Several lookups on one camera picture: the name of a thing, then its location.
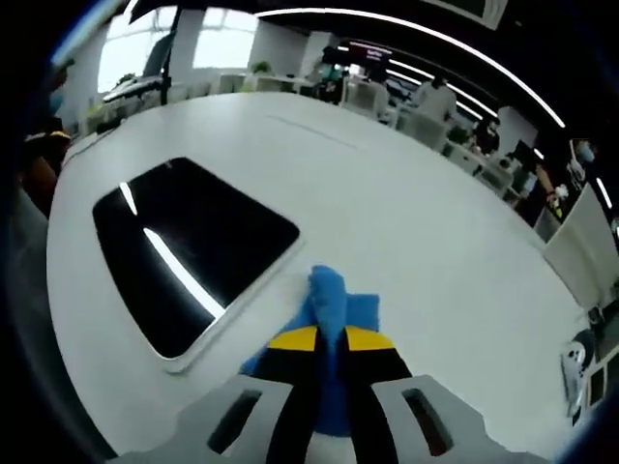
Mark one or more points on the straight ceiling light strip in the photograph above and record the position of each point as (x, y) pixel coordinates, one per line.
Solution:
(604, 192)
(131, 8)

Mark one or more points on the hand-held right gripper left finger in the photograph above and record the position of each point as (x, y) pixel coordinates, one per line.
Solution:
(275, 420)

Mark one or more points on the black glass panel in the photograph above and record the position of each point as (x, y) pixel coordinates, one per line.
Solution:
(193, 232)

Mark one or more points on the white partition board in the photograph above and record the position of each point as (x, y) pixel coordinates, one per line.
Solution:
(580, 251)

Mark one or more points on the beige framed box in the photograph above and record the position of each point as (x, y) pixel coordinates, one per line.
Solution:
(597, 386)

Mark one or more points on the green potted plant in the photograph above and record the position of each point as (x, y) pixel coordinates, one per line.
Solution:
(262, 67)

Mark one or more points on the black stand pole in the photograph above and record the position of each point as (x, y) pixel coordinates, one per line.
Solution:
(167, 87)

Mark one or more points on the black monitor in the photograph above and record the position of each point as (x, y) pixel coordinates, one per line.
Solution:
(162, 53)

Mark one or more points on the curved ceiling light strip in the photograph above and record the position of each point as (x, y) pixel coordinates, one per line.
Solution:
(556, 117)

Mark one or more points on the white low cabinet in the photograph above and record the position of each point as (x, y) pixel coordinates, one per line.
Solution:
(271, 84)

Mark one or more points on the grey adjustable desk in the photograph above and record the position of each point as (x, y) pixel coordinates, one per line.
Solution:
(130, 89)

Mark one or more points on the ceiling air vent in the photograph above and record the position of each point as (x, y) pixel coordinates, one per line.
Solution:
(464, 9)

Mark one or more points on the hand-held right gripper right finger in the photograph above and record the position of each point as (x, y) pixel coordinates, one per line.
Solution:
(387, 420)

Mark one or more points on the small white tabletop device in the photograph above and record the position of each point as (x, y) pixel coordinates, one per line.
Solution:
(575, 367)

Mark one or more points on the red display screen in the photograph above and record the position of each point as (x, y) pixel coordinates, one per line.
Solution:
(370, 53)

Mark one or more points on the blue cleaning cloth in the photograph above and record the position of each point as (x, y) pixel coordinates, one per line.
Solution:
(329, 299)

